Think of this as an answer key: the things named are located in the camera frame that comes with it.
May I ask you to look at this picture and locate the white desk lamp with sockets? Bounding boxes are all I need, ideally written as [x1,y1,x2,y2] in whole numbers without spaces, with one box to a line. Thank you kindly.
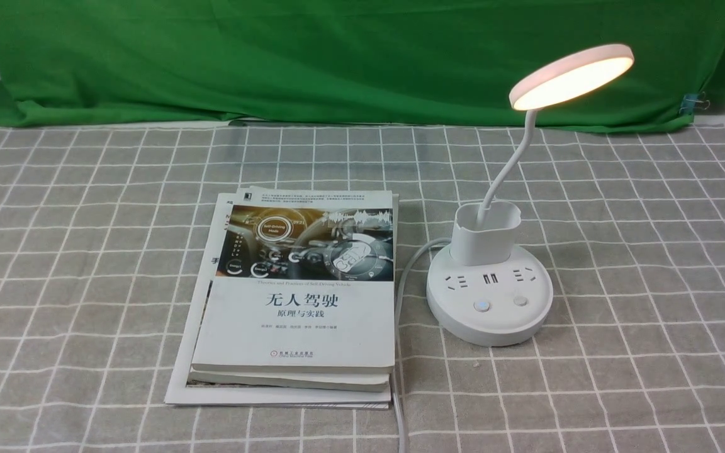
[425,43,635,347]

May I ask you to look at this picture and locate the top self-driving textbook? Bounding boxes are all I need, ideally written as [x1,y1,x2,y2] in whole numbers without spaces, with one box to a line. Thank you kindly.
[191,186,396,376]

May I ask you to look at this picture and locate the bottom large white book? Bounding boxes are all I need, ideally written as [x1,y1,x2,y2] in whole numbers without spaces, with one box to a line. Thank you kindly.
[164,193,391,410]

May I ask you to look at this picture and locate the grey checkered tablecloth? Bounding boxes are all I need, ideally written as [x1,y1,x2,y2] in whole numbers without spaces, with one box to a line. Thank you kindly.
[0,126,725,452]

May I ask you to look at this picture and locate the green backdrop cloth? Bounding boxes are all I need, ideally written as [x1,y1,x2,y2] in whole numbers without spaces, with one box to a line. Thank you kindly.
[0,1,725,133]

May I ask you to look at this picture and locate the blue binder clip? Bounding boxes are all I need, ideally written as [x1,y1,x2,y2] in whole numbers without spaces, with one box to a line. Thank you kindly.
[678,92,711,116]

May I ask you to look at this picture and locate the white lamp power cable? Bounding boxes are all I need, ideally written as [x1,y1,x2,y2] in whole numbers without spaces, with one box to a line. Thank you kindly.
[391,237,451,453]

